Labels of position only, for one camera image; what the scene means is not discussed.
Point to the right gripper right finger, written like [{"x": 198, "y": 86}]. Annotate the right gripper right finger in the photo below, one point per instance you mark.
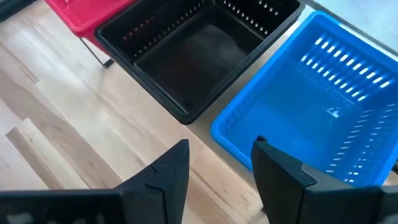
[{"x": 280, "y": 193}]

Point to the black plastic basket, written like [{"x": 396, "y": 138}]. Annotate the black plastic basket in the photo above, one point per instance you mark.
[{"x": 192, "y": 68}]

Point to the red plastic basket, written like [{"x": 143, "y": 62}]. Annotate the red plastic basket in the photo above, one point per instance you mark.
[{"x": 87, "y": 15}]

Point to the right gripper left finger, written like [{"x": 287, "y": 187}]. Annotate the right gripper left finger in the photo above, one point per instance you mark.
[{"x": 155, "y": 199}]

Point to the blue plastic basket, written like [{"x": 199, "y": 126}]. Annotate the blue plastic basket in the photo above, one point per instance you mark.
[{"x": 295, "y": 118}]

